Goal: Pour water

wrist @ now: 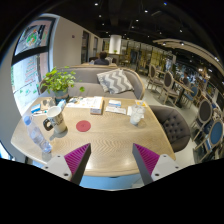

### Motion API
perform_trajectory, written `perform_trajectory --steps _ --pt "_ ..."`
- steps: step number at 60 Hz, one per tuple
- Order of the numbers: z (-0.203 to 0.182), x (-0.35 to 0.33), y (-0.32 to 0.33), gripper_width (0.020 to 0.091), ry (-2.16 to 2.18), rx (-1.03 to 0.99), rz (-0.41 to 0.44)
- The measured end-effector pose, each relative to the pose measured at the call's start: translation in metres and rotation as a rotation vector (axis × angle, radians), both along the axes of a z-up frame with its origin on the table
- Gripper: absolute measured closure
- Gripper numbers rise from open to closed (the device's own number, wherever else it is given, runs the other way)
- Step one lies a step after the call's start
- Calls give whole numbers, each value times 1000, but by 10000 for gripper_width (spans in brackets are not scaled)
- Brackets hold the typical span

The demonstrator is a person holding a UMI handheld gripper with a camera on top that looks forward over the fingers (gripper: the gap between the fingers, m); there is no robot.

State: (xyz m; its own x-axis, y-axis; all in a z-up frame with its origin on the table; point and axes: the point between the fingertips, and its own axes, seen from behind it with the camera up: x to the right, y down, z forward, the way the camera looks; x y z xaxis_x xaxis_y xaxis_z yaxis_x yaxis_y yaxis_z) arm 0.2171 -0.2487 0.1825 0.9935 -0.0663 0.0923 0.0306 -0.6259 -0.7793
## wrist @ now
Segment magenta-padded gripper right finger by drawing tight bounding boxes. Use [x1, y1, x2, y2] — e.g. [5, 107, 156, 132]
[132, 143, 184, 186]

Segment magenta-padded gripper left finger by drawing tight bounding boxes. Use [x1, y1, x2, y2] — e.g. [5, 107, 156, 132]
[42, 143, 92, 185]

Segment clear blue-capped water bottle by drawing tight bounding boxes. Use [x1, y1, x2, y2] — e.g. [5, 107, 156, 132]
[22, 114, 53, 154]

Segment dark tufted armchair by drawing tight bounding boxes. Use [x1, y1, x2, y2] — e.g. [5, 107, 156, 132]
[148, 104, 192, 154]

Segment flat round red coaster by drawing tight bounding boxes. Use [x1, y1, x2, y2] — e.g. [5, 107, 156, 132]
[75, 119, 92, 133]

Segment clear plastic cup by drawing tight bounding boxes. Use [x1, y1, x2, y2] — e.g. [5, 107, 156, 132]
[129, 103, 147, 127]

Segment small light blue carton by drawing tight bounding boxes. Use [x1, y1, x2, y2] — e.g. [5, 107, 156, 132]
[57, 99, 68, 111]

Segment white paper napkin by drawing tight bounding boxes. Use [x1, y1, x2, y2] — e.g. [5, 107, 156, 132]
[126, 105, 145, 118]

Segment small blue box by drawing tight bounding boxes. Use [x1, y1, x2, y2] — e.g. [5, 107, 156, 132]
[30, 103, 43, 114]

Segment brown cardboard card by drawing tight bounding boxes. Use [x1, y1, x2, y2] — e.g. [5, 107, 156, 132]
[39, 97, 57, 112]

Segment yellow square card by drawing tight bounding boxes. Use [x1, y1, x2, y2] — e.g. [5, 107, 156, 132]
[134, 99, 149, 108]

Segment white printed brochure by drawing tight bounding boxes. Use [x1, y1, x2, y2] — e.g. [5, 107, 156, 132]
[65, 96, 96, 109]

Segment group of wooden chairs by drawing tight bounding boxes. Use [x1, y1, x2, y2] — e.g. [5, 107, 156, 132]
[146, 63, 224, 158]

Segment white and orange box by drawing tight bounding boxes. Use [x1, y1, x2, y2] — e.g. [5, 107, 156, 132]
[89, 95, 105, 116]

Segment small blue white pack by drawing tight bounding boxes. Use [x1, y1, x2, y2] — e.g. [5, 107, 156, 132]
[108, 99, 123, 108]

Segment green potted plant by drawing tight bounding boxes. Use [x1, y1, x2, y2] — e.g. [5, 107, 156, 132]
[39, 66, 86, 103]

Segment grey curved sofa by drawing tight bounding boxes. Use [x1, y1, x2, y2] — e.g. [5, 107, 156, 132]
[38, 64, 147, 100]

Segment grey white zigzag cushion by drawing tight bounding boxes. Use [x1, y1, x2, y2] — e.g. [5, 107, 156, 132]
[96, 68, 135, 95]

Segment dark-framed decorated window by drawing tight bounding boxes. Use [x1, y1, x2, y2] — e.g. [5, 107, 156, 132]
[10, 16, 58, 116]

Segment person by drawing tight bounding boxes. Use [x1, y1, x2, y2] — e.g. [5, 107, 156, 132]
[93, 50, 110, 66]

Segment ceiling lights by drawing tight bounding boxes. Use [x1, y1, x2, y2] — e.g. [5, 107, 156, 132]
[93, 1, 221, 63]

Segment white mug with dark handle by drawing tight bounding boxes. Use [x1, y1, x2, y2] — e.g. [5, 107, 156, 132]
[42, 105, 68, 134]

